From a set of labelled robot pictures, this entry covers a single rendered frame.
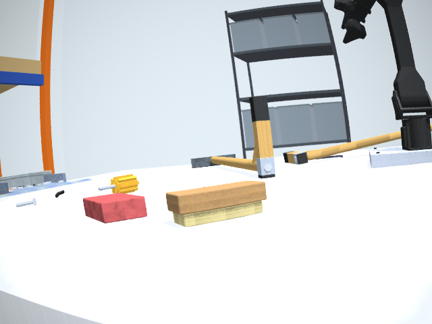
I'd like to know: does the red block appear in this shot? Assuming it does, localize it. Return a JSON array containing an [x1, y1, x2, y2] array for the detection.
[[83, 193, 147, 223]]

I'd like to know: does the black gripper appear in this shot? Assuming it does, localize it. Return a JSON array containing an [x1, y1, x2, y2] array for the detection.
[[342, 0, 371, 44]]

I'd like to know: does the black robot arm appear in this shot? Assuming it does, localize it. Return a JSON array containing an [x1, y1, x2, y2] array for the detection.
[[334, 0, 432, 151]]

